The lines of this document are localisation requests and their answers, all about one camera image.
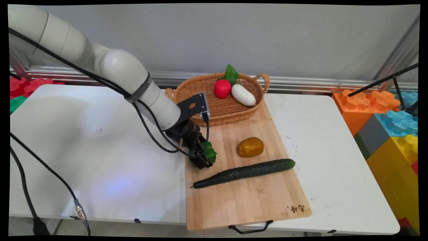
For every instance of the green leafy vegetable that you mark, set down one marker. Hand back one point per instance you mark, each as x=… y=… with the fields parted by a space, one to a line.
x=210 y=154

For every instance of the wooden cutting board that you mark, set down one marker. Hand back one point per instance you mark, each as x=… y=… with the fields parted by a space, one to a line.
x=244 y=201

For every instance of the orange toy block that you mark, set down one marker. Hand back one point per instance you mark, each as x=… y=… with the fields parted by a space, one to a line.
x=354 y=113

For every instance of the aluminium frame rail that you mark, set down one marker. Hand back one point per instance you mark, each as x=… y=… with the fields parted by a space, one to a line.
x=301 y=83

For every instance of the dark green cucumber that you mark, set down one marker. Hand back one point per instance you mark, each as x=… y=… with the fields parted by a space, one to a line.
x=244 y=172

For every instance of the blue toy block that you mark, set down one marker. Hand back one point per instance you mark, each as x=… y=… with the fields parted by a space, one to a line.
x=398 y=122
x=409 y=98

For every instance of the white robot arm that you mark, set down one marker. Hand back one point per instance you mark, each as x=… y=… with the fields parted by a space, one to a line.
x=117 y=67

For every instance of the woven wicker basket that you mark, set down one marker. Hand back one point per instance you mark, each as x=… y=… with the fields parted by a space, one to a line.
x=227 y=110

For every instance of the grey toy block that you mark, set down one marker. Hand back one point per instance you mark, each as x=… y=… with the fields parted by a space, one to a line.
x=371 y=137

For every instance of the yellow toy block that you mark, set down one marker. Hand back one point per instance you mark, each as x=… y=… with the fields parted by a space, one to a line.
x=391 y=174

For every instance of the red radish with green leaf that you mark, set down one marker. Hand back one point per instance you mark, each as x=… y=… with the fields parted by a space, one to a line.
x=222 y=88

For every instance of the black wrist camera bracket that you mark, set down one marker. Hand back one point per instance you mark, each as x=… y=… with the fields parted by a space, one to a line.
x=198 y=102

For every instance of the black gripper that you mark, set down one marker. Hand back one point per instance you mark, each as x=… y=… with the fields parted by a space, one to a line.
x=187 y=134

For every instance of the green toy block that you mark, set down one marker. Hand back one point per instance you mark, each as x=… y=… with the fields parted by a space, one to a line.
x=16 y=103

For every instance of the white toy eggplant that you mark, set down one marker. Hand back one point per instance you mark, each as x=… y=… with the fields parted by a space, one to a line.
x=243 y=95

